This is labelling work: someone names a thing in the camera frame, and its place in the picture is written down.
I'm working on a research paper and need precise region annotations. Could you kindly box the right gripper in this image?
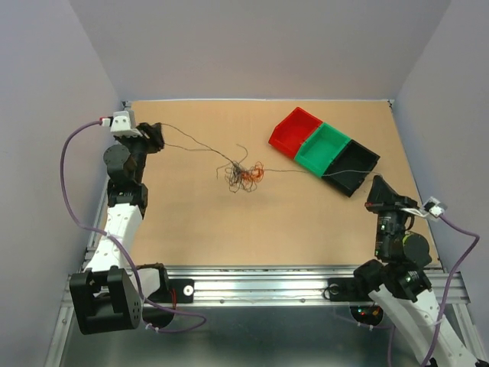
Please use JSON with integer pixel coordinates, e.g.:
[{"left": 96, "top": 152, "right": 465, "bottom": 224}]
[{"left": 361, "top": 173, "right": 416, "bottom": 257}]

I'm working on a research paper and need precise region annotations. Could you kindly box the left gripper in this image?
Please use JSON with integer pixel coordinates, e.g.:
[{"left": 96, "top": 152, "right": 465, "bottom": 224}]
[{"left": 110, "top": 122, "right": 165, "bottom": 184}]

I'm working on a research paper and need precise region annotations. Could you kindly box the grey wire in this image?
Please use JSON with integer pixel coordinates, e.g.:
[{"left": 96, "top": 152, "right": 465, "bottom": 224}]
[{"left": 160, "top": 122, "right": 379, "bottom": 193}]

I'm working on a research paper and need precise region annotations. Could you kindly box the black wire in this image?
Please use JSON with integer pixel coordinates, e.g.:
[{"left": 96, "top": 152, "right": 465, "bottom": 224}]
[{"left": 227, "top": 162, "right": 264, "bottom": 193}]

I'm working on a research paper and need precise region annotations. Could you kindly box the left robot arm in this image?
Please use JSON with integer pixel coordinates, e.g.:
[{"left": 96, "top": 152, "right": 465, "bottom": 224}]
[{"left": 70, "top": 123, "right": 170, "bottom": 335}]

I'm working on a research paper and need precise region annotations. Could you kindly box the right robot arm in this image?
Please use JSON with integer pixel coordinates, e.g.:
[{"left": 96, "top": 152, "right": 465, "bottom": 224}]
[{"left": 351, "top": 175, "right": 488, "bottom": 366}]

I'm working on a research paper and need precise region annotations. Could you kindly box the black plastic bin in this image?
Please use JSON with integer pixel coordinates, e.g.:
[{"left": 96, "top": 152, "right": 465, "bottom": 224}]
[{"left": 321, "top": 140, "right": 381, "bottom": 197}]

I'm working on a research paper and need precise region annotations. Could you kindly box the green plastic bin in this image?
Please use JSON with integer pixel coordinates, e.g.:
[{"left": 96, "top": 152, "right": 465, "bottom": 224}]
[{"left": 294, "top": 123, "right": 351, "bottom": 177}]

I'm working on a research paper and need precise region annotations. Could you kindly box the red plastic bin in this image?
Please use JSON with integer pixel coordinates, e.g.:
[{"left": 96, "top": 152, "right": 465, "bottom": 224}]
[{"left": 268, "top": 107, "right": 322, "bottom": 160}]

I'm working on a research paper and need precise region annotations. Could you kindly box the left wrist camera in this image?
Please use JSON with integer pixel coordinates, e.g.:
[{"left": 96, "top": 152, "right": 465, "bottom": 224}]
[{"left": 99, "top": 110, "right": 142, "bottom": 138}]

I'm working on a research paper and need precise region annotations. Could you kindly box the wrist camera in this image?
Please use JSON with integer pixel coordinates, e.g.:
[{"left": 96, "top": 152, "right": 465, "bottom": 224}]
[
  {"left": 402, "top": 196, "right": 448, "bottom": 221},
  {"left": 99, "top": 110, "right": 142, "bottom": 138}
]

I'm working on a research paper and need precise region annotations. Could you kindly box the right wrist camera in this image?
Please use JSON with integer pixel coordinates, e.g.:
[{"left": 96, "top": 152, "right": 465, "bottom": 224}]
[{"left": 402, "top": 196, "right": 448, "bottom": 221}]

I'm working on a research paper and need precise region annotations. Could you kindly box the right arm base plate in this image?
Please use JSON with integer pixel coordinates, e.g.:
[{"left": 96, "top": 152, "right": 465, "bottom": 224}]
[{"left": 322, "top": 277, "right": 382, "bottom": 304}]

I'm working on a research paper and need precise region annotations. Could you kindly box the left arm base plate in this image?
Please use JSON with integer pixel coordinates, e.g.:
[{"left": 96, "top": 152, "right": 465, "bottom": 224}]
[{"left": 141, "top": 278, "right": 195, "bottom": 305}]

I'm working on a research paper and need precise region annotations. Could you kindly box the aluminium rail frame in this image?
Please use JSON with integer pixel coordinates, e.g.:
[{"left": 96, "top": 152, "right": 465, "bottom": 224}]
[{"left": 42, "top": 99, "right": 482, "bottom": 367}]

